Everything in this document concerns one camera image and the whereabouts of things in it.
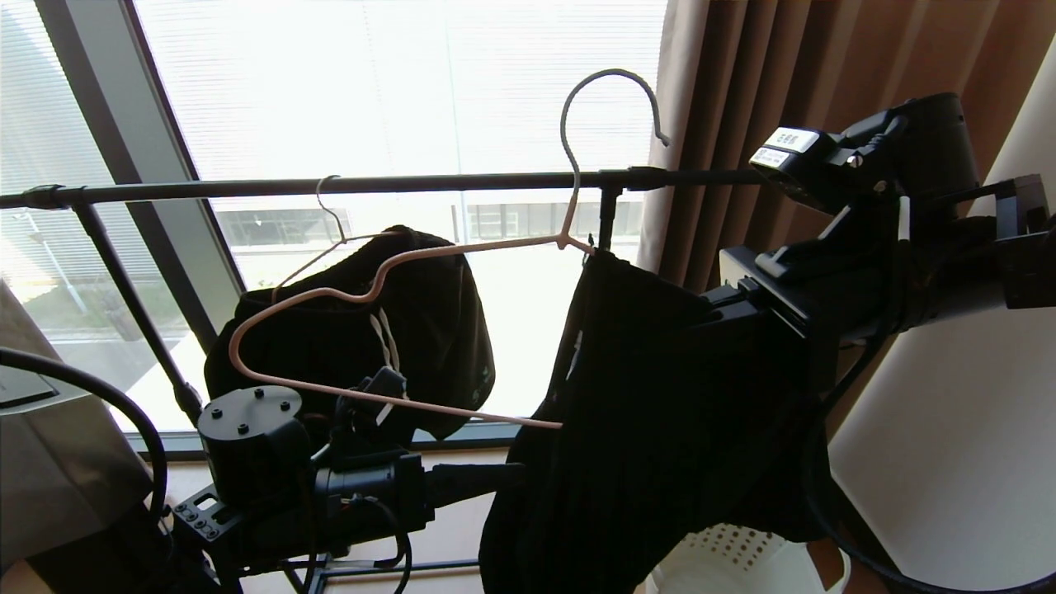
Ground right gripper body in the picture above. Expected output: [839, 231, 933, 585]
[704, 244, 893, 365]

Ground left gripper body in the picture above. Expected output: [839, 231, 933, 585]
[313, 452, 436, 539]

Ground black shorts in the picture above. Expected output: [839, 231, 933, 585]
[204, 225, 496, 442]

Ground black mesh garment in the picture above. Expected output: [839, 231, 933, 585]
[478, 247, 836, 594]

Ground pink clothes hanger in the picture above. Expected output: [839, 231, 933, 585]
[229, 68, 671, 431]
[271, 175, 398, 291]

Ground white laundry basket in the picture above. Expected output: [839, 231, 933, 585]
[645, 522, 852, 594]

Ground black clothes rack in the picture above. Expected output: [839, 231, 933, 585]
[0, 167, 768, 594]

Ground brown curtain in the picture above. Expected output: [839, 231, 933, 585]
[635, 0, 1056, 430]

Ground window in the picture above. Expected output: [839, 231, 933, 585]
[0, 0, 669, 453]

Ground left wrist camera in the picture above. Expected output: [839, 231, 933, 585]
[332, 367, 411, 453]

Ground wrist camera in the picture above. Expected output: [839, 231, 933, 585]
[332, 367, 411, 453]
[747, 107, 912, 217]

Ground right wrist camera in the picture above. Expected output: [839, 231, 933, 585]
[747, 107, 912, 217]

